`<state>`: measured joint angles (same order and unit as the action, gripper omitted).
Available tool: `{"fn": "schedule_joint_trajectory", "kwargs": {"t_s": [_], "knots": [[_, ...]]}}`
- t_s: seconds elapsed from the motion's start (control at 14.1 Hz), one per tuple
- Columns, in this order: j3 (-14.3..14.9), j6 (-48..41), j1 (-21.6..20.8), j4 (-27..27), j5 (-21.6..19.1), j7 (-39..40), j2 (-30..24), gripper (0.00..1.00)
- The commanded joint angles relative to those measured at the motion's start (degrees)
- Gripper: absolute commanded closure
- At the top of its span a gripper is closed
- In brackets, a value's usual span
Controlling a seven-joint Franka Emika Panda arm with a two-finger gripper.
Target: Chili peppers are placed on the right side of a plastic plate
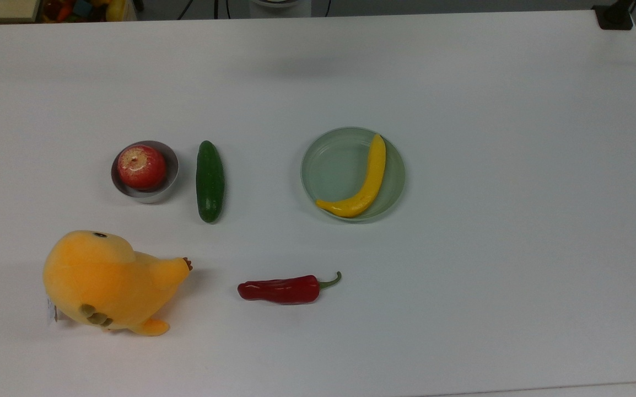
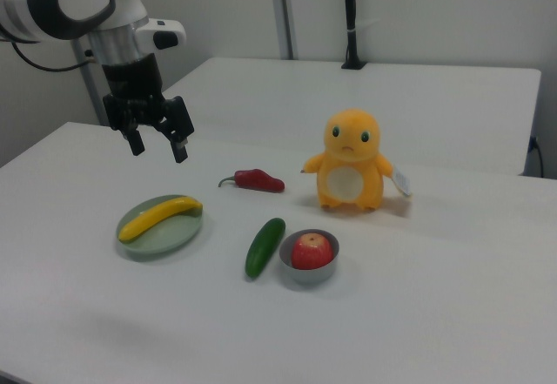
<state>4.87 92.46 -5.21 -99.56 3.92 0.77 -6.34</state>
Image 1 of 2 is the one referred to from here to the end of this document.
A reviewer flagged pale green plastic plate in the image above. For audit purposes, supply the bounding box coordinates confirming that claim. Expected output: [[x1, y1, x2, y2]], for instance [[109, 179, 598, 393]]
[[300, 127, 406, 223]]

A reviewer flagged yellow plush chick toy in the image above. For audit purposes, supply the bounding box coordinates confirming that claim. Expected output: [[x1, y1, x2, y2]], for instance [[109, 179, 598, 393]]
[[42, 230, 193, 337]]

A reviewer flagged green toy cucumber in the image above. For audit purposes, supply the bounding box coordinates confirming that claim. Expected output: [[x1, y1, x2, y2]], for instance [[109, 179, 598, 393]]
[[196, 140, 225, 224]]

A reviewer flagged yellow toy banana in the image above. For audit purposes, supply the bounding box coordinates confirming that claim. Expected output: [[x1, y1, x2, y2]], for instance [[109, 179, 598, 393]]
[[316, 134, 387, 218]]

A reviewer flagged red toy apple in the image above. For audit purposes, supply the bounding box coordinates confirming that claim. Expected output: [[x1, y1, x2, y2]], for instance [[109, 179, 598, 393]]
[[117, 144, 167, 191]]

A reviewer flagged bin of colourful toys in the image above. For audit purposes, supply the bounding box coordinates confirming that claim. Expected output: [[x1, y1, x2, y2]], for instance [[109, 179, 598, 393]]
[[39, 0, 138, 23]]

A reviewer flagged black stand base clamp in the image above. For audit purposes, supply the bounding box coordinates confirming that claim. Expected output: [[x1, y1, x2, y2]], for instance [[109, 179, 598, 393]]
[[592, 0, 636, 31]]

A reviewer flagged red chili pepper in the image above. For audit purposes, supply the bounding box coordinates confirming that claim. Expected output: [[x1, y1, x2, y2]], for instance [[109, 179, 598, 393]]
[[238, 271, 342, 305]]

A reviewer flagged small metal bowl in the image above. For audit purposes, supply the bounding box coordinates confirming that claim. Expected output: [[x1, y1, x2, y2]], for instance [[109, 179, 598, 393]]
[[111, 140, 180, 204]]

